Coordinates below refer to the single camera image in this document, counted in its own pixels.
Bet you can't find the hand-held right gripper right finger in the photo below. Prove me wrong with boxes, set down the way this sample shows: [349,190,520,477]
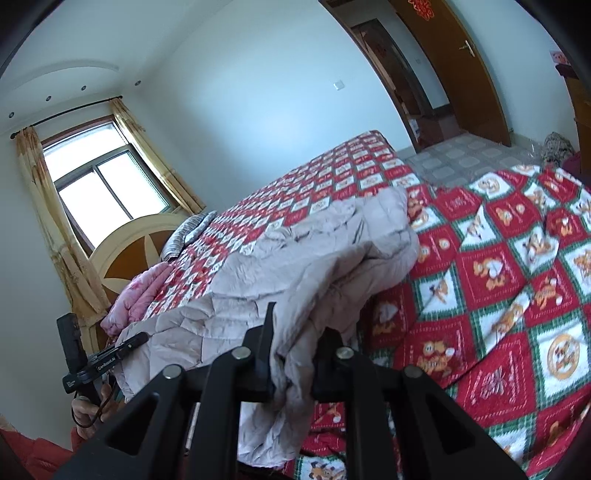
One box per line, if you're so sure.
[314,328,528,480]

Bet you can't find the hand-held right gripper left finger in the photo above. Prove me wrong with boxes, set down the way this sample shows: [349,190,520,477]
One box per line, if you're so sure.
[55,302,278,480]

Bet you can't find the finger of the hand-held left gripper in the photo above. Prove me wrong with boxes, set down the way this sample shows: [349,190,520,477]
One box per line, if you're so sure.
[115,331,150,357]

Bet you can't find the light pink quilted jacket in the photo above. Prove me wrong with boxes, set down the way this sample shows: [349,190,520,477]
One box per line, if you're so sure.
[115,187,421,465]

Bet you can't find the person's left forearm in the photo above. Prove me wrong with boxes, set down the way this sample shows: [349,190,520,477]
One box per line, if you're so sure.
[0,415,93,480]

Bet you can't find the person's left hand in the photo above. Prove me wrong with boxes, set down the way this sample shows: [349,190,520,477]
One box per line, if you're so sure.
[71,382,122,435]

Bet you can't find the pink quilt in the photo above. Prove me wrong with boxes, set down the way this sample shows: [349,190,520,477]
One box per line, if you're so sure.
[100,261,175,337]

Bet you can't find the wooden bed headboard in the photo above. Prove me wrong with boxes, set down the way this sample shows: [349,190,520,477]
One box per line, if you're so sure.
[89,213,200,306]

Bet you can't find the striped pillow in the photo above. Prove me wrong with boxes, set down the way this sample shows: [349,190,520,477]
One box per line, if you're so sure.
[160,210,218,262]

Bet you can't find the yellow curtain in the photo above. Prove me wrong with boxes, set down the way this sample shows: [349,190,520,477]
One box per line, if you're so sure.
[109,99,206,216]
[16,126,112,325]

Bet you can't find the window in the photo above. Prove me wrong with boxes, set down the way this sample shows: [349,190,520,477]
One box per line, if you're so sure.
[41,117,177,253]

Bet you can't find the red patterned bedspread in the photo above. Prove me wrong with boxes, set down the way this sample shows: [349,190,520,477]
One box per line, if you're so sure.
[139,130,591,480]

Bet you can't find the black curtain rod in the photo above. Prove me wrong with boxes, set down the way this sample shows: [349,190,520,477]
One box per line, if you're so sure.
[10,95,123,138]

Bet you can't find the brown wooden door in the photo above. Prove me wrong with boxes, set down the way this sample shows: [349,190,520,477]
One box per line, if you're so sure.
[401,0,513,148]

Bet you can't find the grey patterned cloth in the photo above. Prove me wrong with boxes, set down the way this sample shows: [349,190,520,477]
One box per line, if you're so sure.
[540,132,576,165]

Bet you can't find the wooden desk with drawers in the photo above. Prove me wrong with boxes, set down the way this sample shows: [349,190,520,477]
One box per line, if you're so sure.
[556,64,591,154]

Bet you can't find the red paper door decoration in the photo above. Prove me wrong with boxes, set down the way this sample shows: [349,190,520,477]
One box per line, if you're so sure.
[406,0,447,20]

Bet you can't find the brown door frame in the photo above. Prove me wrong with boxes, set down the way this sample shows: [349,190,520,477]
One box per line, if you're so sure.
[318,0,423,153]

